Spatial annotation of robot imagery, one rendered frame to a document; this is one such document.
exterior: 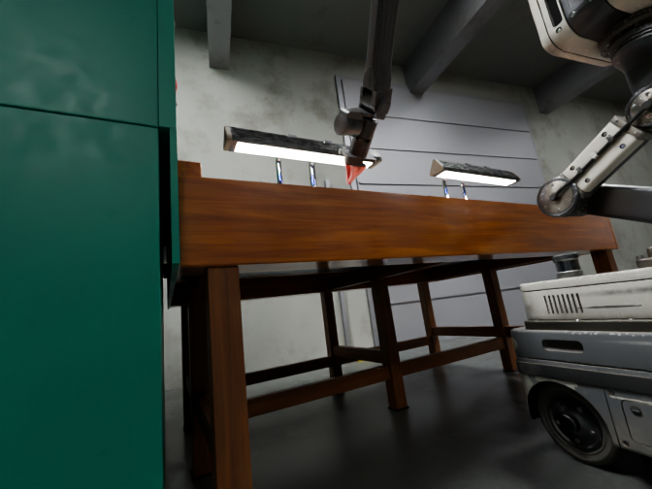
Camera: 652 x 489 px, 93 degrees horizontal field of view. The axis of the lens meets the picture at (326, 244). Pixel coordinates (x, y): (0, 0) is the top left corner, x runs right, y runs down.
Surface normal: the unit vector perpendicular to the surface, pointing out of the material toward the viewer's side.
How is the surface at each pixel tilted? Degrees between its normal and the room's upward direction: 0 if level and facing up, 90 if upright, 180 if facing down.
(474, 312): 90
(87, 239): 90
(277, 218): 90
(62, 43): 90
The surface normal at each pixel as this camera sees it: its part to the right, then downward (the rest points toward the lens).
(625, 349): -0.94, 0.04
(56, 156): 0.45, -0.24
